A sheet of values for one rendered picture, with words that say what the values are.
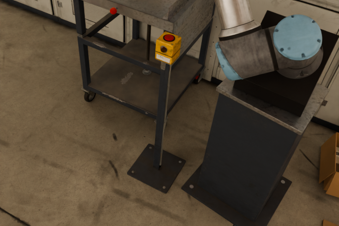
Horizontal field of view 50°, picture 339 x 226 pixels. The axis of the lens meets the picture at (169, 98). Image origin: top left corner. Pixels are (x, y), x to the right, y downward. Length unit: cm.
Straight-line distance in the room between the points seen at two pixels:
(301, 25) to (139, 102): 126
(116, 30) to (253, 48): 177
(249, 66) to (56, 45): 203
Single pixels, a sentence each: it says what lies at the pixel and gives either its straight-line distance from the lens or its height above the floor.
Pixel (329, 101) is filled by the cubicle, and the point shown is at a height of 23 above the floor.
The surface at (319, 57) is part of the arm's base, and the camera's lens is 146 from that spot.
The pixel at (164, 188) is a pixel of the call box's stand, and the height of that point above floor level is 1.
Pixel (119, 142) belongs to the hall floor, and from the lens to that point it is 227.
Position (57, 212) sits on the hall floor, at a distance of 204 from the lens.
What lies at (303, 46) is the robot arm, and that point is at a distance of 124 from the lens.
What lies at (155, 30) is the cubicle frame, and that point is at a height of 27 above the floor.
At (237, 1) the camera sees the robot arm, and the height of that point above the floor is 117.
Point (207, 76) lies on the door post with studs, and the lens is 270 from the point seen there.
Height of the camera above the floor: 176
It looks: 44 degrees down
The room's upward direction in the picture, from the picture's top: 6 degrees clockwise
